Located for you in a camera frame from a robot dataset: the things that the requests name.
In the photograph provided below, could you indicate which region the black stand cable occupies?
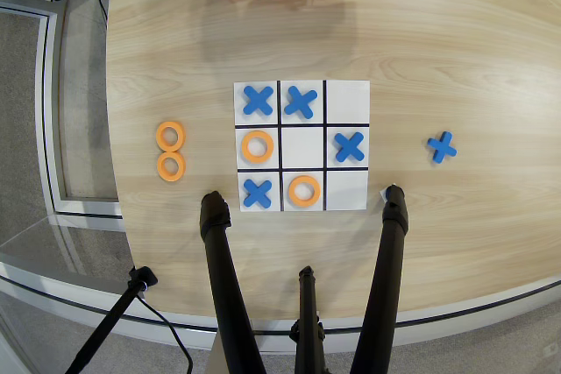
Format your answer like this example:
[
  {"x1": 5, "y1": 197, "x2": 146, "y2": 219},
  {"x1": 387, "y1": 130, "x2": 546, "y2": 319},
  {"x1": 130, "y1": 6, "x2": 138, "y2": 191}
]
[{"x1": 135, "y1": 294, "x2": 194, "y2": 374}]

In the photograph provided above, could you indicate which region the short black tripod leg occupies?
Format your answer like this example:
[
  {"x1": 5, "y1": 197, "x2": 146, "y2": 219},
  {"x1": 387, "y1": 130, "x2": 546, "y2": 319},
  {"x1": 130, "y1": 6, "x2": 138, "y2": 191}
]
[{"x1": 288, "y1": 265, "x2": 330, "y2": 374}]

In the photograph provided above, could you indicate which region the white metal floor frame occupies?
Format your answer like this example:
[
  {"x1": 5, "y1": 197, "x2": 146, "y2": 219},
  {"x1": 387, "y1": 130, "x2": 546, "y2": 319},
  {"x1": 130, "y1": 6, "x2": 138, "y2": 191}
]
[{"x1": 0, "y1": 0, "x2": 128, "y2": 230}]

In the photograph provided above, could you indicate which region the blue foam cross piece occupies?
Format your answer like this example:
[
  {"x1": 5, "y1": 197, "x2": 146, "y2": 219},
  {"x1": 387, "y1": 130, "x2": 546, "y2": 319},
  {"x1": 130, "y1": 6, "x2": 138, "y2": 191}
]
[
  {"x1": 333, "y1": 131, "x2": 366, "y2": 162},
  {"x1": 283, "y1": 86, "x2": 318, "y2": 120},
  {"x1": 242, "y1": 85, "x2": 275, "y2": 116},
  {"x1": 242, "y1": 178, "x2": 273, "y2": 208},
  {"x1": 426, "y1": 131, "x2": 458, "y2": 164}
]

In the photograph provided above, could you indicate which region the thin black stand leg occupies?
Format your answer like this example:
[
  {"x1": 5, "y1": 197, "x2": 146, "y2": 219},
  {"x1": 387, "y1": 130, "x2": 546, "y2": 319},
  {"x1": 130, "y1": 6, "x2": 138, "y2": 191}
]
[{"x1": 64, "y1": 265, "x2": 159, "y2": 374}]

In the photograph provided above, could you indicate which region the orange foam ring piece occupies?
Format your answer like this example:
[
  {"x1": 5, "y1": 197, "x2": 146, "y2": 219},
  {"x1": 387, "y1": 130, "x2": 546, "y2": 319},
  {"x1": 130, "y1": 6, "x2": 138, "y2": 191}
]
[
  {"x1": 288, "y1": 175, "x2": 323, "y2": 208},
  {"x1": 155, "y1": 121, "x2": 187, "y2": 152},
  {"x1": 156, "y1": 152, "x2": 187, "y2": 182},
  {"x1": 240, "y1": 130, "x2": 275, "y2": 163}
]

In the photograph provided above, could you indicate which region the white tic-tac-toe board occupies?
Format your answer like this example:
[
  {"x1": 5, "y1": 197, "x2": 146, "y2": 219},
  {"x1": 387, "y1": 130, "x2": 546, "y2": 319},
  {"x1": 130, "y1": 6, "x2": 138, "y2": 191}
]
[{"x1": 233, "y1": 80, "x2": 372, "y2": 213}]

